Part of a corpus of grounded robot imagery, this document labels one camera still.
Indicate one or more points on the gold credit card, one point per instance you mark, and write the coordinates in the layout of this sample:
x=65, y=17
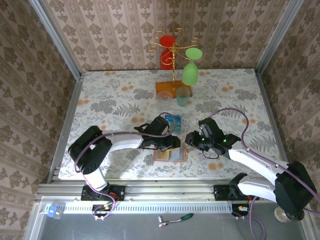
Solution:
x=165, y=157

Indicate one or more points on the orange tray with teal block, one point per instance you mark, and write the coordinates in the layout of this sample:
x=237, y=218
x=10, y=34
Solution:
x=157, y=158

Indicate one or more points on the blue credit card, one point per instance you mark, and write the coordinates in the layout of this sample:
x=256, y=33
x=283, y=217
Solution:
x=178, y=118

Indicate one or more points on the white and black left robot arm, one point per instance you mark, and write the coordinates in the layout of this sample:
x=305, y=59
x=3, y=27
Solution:
x=125, y=142

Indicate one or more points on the pale grey card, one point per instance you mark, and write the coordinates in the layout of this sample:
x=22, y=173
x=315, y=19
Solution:
x=177, y=155

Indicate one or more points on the teal frosted tumbler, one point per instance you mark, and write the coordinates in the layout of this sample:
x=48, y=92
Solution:
x=182, y=97

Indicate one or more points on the clear glass cup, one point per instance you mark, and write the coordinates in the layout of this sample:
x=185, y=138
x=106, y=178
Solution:
x=161, y=99

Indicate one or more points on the green wine glass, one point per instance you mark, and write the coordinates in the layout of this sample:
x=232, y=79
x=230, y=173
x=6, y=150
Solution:
x=190, y=73

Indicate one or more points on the silver socket adapter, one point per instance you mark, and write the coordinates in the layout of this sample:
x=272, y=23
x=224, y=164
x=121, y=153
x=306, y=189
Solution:
x=162, y=221

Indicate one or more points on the black power connector block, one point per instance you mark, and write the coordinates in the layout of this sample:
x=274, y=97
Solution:
x=240, y=208
x=100, y=208

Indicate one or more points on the floral patterned table cover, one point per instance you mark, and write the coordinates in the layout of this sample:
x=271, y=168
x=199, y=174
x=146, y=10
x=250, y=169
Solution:
x=112, y=85

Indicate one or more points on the red wine glass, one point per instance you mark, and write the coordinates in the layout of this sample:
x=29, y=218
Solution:
x=167, y=41

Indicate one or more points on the blue and clear plastic connector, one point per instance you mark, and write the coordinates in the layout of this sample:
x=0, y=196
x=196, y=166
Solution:
x=52, y=210

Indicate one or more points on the aluminium front rail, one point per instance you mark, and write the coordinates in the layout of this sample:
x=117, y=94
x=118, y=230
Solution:
x=162, y=187

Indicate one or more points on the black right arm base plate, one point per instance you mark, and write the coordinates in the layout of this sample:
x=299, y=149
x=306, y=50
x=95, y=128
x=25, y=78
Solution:
x=220, y=192

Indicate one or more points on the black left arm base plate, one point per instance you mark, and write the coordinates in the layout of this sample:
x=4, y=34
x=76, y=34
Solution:
x=117, y=192

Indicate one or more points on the aluminium side rail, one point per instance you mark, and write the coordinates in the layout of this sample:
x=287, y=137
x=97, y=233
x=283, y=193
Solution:
x=267, y=105
x=72, y=105

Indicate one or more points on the aluminium corner post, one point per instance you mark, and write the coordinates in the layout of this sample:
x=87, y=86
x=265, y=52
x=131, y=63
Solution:
x=277, y=37
x=57, y=37

